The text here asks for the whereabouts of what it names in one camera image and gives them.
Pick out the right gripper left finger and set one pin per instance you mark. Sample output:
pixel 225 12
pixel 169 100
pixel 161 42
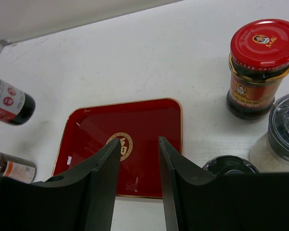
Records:
pixel 79 199

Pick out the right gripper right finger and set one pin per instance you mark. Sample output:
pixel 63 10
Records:
pixel 196 200

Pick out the small black dome cap bottle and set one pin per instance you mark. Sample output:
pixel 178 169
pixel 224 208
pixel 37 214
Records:
pixel 229 164

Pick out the dark sauce bottle black cap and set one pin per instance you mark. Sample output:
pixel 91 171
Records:
pixel 16 107

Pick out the clear lid salt grinder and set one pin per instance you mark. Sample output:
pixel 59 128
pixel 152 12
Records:
pixel 270 153

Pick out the red rectangular tray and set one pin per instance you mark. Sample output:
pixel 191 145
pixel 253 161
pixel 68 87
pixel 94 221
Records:
pixel 138 125

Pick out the small spice jar white lid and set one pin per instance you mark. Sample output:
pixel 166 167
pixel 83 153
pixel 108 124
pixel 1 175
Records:
pixel 17 168

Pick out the red lid chili jar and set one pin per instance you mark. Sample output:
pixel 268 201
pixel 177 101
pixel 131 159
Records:
pixel 258 61

